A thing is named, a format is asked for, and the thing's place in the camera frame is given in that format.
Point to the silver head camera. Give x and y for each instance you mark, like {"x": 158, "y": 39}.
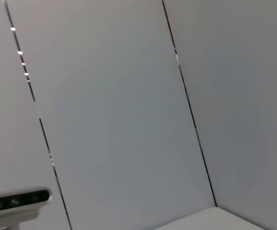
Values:
{"x": 21, "y": 200}

